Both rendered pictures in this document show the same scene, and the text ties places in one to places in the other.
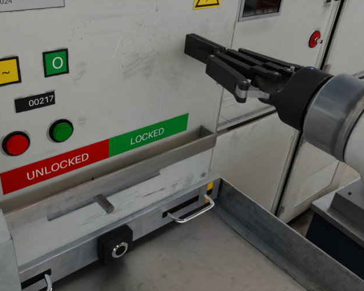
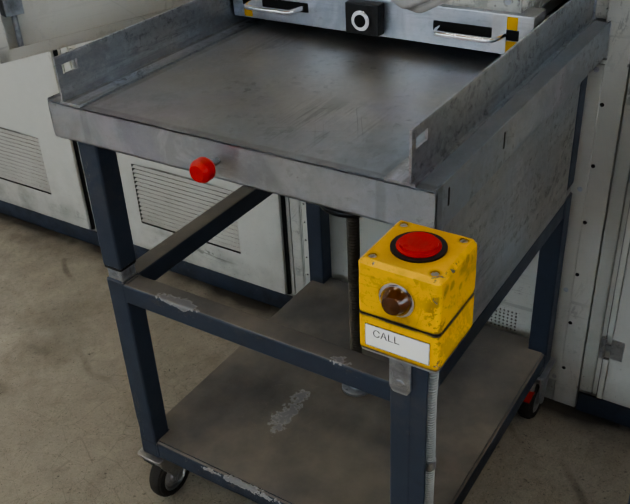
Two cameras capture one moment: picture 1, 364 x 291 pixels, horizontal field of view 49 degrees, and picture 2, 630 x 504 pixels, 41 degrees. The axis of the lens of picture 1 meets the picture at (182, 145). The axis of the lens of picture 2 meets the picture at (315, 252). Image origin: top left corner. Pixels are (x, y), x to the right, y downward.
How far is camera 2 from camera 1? 119 cm
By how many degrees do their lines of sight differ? 65
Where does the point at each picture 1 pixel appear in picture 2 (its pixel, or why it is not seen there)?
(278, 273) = not seen: hidden behind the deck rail
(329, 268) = (459, 107)
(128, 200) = not seen: outside the picture
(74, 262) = (329, 16)
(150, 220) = (416, 21)
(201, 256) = (423, 78)
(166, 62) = not seen: outside the picture
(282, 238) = (490, 86)
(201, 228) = (469, 71)
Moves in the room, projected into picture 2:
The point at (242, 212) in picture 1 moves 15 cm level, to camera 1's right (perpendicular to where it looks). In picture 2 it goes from (518, 70) to (569, 110)
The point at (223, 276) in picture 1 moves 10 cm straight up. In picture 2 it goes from (405, 91) to (406, 21)
